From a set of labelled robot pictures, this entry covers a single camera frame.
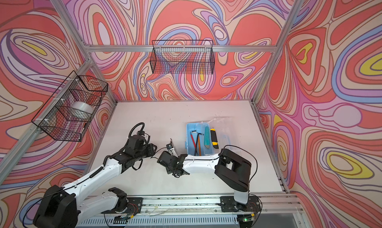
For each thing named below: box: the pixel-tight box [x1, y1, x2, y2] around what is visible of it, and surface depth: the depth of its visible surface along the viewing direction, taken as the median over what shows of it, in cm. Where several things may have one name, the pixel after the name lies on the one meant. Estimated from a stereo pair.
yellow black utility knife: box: [209, 128, 219, 149], surface depth 90 cm
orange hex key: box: [197, 134, 202, 157], surface depth 97 cm
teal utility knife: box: [203, 126, 210, 149], surface depth 91 cm
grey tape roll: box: [70, 101, 95, 121], surface depth 74 cm
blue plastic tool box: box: [185, 122, 215, 157], surface depth 92 cm
